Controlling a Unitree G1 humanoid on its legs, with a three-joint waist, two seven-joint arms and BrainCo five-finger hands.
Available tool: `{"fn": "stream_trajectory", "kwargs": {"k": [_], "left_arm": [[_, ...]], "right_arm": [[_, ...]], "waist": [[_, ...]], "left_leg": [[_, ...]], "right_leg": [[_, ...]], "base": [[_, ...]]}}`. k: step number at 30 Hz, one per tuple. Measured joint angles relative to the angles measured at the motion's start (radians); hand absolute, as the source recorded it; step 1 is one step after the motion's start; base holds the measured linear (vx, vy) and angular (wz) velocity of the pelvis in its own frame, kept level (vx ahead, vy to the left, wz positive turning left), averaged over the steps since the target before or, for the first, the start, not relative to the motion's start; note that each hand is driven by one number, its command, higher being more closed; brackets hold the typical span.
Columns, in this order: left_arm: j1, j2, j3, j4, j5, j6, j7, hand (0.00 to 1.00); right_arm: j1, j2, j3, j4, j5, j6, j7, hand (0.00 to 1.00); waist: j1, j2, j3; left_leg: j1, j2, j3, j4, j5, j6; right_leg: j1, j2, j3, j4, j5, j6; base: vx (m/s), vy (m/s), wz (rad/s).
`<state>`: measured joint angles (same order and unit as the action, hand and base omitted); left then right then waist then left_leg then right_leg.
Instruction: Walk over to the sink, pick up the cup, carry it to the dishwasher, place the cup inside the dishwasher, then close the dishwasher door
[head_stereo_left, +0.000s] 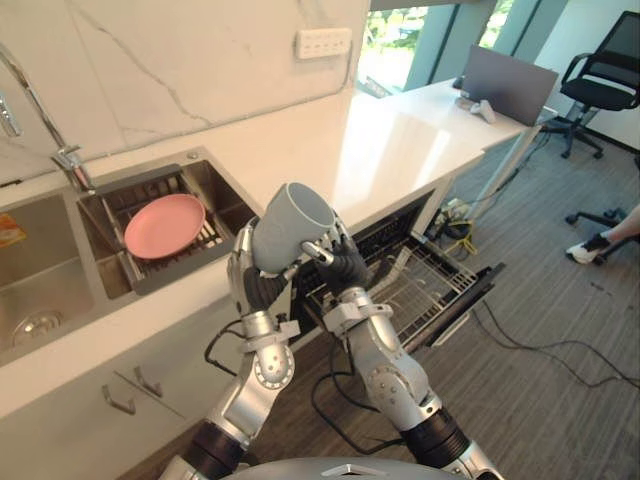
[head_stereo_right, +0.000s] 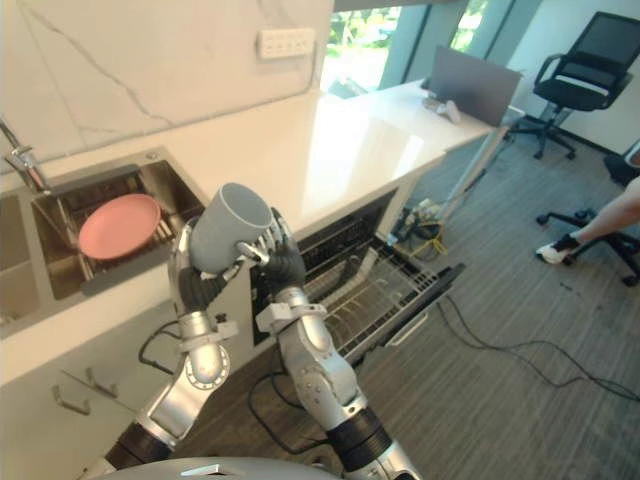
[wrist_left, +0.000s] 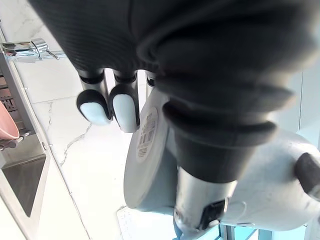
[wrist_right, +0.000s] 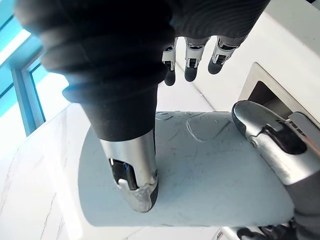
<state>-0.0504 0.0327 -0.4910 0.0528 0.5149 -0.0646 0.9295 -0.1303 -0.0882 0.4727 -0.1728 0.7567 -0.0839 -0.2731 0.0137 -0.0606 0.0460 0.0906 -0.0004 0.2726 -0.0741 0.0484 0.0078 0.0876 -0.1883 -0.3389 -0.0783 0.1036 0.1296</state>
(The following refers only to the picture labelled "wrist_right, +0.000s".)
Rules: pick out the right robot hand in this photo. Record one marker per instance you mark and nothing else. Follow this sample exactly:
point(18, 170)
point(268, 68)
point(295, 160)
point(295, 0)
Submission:
point(107, 62)

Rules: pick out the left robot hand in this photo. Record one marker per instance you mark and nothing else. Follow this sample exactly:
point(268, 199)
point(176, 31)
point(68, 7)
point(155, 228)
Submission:
point(280, 160)

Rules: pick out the stainless steel sink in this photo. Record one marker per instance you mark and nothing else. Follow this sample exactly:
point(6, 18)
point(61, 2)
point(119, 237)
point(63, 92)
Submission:
point(260, 82)

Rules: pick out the window with grey frame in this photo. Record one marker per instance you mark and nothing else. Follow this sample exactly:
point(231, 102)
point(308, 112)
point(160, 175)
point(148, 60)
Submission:
point(25, 95)

